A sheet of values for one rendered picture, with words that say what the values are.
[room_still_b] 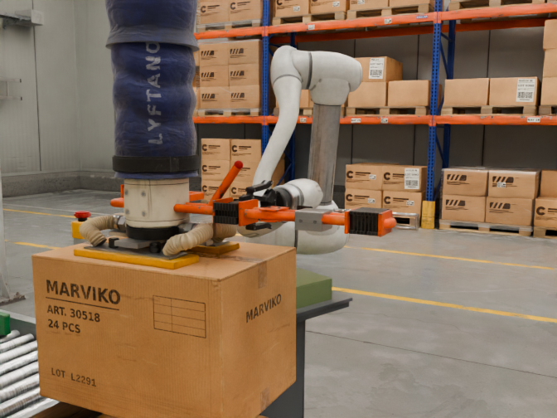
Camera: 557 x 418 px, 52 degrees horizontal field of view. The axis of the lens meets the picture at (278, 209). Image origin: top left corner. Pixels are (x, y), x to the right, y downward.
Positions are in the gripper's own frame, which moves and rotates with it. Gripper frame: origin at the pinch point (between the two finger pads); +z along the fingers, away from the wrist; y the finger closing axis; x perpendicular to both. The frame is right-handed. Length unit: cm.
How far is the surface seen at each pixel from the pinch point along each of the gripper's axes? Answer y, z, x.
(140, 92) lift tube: -29.1, 9.7, 22.7
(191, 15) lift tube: -49, -3, 16
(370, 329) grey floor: 123, -252, 54
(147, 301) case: 20.6, 18.0, 14.9
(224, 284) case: 13.9, 15.6, -5.6
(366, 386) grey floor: 122, -165, 25
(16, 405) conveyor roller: 65, 12, 75
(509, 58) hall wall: -117, -842, 55
